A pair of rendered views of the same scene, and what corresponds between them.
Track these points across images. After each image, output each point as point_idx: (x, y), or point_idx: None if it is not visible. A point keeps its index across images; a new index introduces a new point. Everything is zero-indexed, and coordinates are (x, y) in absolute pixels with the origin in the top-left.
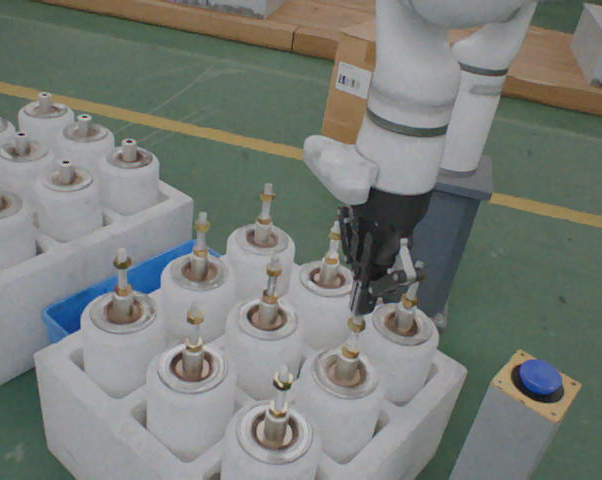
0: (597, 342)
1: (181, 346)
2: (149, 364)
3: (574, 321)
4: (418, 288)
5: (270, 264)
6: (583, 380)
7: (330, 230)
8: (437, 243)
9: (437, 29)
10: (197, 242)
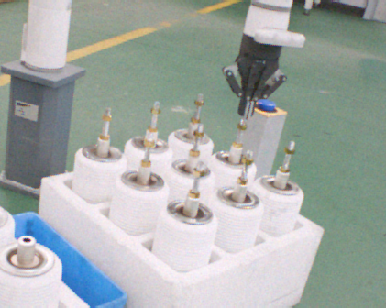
0: (93, 138)
1: (222, 197)
2: (234, 214)
3: (73, 137)
4: (60, 159)
5: (201, 129)
6: (123, 154)
7: (155, 110)
8: (66, 120)
9: None
10: (148, 157)
